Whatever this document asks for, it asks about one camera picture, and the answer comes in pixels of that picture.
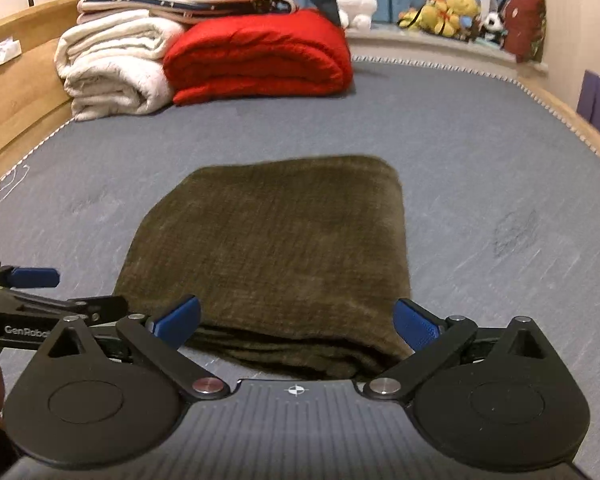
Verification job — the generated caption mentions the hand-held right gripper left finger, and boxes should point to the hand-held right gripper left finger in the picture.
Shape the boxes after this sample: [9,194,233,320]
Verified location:
[42,295,232,402]

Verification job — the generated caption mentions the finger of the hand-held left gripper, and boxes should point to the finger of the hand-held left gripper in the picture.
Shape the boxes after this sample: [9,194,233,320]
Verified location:
[0,261,61,291]
[5,295,130,327]

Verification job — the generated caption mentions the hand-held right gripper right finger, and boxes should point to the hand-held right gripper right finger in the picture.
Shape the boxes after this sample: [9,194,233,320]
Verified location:
[361,298,553,403]

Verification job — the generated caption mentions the olive green towel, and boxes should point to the olive green towel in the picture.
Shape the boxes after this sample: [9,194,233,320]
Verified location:
[112,154,415,382]

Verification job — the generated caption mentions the grey mattress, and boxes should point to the grey mattress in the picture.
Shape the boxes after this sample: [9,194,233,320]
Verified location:
[0,55,600,480]

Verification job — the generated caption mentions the white fluffy folded blanket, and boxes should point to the white fluffy folded blanket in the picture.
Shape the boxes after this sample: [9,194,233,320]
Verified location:
[55,12,187,122]

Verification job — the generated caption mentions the white tissue box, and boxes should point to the white tissue box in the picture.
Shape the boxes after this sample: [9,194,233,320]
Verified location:
[0,37,24,72]

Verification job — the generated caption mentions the red folded blanket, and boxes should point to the red folded blanket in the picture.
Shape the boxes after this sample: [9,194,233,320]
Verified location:
[162,9,355,107]

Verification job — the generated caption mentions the patterned folded blanket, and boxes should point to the patterned folded blanket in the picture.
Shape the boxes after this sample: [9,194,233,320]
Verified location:
[76,0,299,27]

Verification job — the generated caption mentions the panda plush toy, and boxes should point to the panda plush toy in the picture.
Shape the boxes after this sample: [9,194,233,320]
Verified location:
[480,12,507,44]

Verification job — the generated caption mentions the yellow plush toy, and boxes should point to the yellow plush toy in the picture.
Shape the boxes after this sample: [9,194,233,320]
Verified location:
[397,0,481,39]

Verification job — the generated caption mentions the white plush toy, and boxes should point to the white plush toy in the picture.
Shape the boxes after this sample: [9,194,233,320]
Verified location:
[335,0,379,30]

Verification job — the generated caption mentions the wooden bed frame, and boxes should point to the wooden bed frame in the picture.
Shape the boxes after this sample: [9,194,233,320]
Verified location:
[0,0,600,182]

